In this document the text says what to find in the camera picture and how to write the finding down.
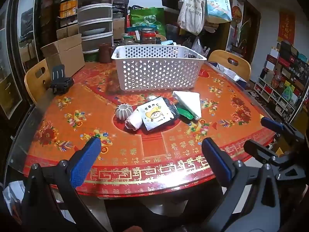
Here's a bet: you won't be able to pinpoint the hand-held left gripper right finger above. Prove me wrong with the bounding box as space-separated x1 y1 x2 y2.
201 137 278 232

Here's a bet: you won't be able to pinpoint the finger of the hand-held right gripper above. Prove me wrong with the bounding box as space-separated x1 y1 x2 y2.
260 117 305 141
243 140 282 166

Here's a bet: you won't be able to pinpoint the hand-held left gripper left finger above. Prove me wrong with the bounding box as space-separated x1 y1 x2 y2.
22 137 109 232

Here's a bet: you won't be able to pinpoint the green foil packet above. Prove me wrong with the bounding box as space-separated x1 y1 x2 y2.
177 106 195 120

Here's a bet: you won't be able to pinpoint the grey ribbed silicone cup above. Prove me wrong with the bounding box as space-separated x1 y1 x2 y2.
115 103 133 121

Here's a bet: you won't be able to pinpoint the white cloth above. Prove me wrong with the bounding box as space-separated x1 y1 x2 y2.
125 110 143 131

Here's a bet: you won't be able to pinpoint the white tissue pack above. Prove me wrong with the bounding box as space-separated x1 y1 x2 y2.
172 90 202 121

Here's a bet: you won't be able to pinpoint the white cartoon print packet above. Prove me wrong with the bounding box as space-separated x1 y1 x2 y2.
137 101 175 131

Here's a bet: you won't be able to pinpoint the white perforated plastic basket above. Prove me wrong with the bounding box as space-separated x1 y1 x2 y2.
111 45 207 92

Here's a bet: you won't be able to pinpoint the black soft packet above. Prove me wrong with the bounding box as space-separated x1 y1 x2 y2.
161 97 180 126

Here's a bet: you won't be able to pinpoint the white display shelf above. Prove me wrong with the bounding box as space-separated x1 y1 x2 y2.
253 41 309 122

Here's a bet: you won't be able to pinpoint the white papers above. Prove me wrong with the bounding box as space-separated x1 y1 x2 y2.
216 63 241 82

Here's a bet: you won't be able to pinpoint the black phone clamp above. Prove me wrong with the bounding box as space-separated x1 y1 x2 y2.
49 64 75 95

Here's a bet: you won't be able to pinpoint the clear plastic bag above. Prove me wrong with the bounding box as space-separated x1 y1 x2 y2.
192 37 204 54

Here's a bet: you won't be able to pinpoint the open cardboard box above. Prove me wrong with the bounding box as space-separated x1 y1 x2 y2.
41 33 85 79

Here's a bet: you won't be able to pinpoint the brown plastic cup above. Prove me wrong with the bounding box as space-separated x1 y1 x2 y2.
98 43 114 63

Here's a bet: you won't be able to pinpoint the flat cardboard box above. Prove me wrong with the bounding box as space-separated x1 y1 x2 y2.
57 25 81 40

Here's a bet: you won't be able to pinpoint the blue illustrated paper bag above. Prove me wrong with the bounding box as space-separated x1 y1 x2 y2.
204 0 233 24

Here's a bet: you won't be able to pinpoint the brown cardboard box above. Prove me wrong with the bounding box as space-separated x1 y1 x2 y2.
113 19 126 40

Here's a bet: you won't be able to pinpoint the grey tiered food cover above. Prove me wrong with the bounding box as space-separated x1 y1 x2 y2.
77 0 114 54

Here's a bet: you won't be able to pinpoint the beige canvas tote bag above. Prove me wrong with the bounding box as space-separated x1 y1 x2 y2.
177 0 205 36

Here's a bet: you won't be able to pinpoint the green shopping bag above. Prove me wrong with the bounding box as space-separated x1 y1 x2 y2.
130 7 167 38

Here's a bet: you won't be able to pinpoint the red wall poster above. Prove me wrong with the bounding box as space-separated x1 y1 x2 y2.
278 11 296 43

